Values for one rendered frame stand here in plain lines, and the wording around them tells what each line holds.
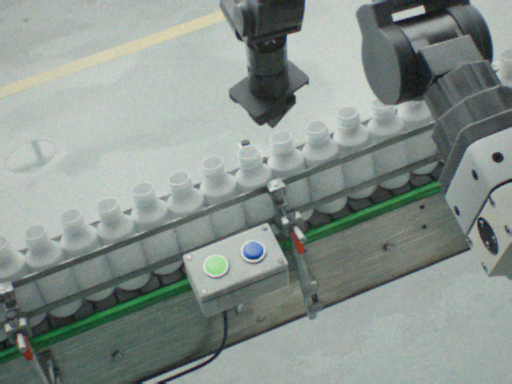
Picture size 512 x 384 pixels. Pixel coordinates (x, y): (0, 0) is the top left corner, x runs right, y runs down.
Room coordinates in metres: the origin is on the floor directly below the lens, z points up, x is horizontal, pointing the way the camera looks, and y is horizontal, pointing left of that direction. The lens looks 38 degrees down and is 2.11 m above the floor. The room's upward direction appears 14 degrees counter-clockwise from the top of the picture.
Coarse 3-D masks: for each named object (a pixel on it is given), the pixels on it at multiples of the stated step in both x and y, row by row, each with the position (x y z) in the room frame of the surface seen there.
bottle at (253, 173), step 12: (240, 156) 1.33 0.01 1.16; (252, 156) 1.34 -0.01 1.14; (240, 168) 1.32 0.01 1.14; (252, 168) 1.30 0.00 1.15; (264, 168) 1.32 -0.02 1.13; (240, 180) 1.31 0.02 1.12; (252, 180) 1.30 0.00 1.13; (264, 180) 1.30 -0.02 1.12; (240, 192) 1.31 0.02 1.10; (252, 204) 1.30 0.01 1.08; (264, 204) 1.29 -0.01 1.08; (252, 216) 1.30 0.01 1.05; (264, 216) 1.29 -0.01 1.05; (276, 228) 1.30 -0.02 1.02
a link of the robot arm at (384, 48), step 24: (384, 0) 0.84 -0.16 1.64; (408, 0) 0.83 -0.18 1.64; (432, 0) 0.86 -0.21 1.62; (456, 0) 0.85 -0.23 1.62; (360, 24) 0.85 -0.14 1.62; (384, 24) 0.82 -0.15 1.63; (480, 24) 0.82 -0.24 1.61; (384, 48) 0.81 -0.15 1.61; (408, 48) 0.79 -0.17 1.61; (480, 48) 0.80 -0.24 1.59; (384, 72) 0.81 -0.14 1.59; (408, 72) 0.78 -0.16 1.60; (384, 96) 0.81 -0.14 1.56; (408, 96) 0.79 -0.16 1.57
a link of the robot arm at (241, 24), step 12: (228, 0) 1.26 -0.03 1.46; (228, 12) 1.25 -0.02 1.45; (240, 12) 1.16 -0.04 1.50; (240, 24) 1.16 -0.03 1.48; (252, 24) 1.15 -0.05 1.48; (300, 24) 1.18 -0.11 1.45; (240, 36) 1.24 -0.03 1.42; (252, 36) 1.17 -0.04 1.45; (264, 36) 1.17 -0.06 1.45; (276, 36) 1.17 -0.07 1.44
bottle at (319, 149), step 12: (312, 132) 1.36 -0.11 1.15; (324, 132) 1.33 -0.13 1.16; (312, 144) 1.33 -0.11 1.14; (324, 144) 1.33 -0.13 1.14; (336, 144) 1.35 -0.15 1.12; (312, 156) 1.33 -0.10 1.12; (324, 156) 1.32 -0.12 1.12; (336, 156) 1.33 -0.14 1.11; (336, 168) 1.32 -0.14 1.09; (312, 180) 1.33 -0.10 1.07; (324, 180) 1.32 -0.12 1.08; (336, 180) 1.32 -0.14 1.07; (312, 192) 1.34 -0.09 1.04; (324, 192) 1.32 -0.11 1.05; (336, 204) 1.32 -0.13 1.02
